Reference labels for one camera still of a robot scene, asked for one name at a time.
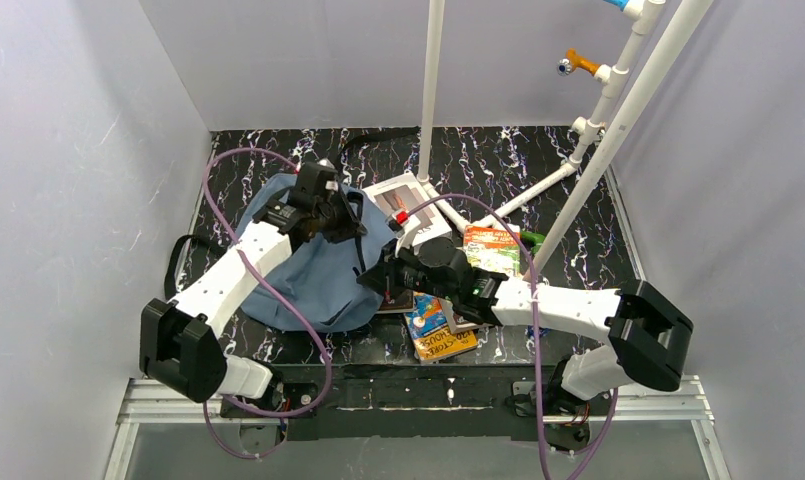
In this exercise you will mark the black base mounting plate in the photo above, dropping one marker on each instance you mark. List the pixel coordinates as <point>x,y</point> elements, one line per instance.
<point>400,401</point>

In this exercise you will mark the orange blue pipe valve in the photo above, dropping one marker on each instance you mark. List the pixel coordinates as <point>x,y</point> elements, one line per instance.
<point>573,61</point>

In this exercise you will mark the white style magazine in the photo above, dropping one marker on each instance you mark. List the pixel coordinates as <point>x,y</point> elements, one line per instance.
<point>404,192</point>

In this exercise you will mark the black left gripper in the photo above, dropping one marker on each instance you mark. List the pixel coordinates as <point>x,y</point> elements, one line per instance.
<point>344,218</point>

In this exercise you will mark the light blue student backpack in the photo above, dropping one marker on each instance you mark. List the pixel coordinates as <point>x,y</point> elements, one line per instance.
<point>319,279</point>

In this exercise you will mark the aluminium rail frame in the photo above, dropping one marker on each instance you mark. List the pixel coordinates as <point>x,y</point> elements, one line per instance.
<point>147,401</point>

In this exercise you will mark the white pvc pipe frame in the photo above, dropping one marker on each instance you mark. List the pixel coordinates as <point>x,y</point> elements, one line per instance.
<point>625,89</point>

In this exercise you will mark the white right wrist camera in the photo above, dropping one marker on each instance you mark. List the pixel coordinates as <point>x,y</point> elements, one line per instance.
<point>410,232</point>

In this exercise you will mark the beige paperback book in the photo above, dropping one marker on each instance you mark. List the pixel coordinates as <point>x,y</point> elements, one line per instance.
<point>455,322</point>

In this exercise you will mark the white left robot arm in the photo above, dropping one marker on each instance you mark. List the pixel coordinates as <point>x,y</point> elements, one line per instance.
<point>179,337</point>

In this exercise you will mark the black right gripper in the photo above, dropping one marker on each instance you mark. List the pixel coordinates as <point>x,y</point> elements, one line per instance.
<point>389,278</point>

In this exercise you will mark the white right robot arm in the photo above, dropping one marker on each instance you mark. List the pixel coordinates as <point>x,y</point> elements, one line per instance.
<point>644,337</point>

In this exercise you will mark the dark three days book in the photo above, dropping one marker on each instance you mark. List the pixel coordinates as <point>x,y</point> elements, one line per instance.
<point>402,303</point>

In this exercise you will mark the colourful blue storey book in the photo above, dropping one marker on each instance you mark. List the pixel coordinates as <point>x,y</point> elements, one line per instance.
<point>430,334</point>

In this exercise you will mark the orange storey treehouse book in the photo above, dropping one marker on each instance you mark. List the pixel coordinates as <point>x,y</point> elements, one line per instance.
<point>492,250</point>

